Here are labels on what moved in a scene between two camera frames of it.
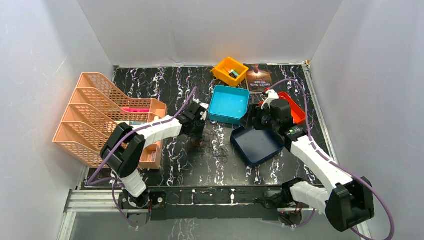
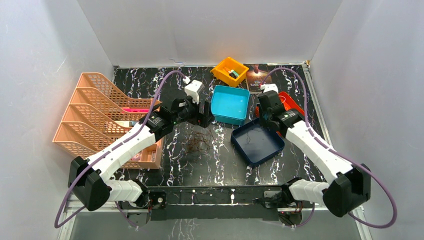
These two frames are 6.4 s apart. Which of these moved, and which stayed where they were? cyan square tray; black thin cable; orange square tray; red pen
Moved: black thin cable
Stayed: cyan square tray; orange square tray; red pen
